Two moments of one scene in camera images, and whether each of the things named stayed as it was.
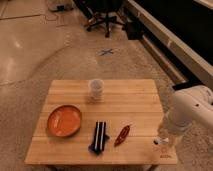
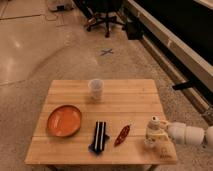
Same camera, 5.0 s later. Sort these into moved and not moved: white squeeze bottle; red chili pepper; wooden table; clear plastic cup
Moved: white squeeze bottle
Not moved: clear plastic cup; wooden table; red chili pepper
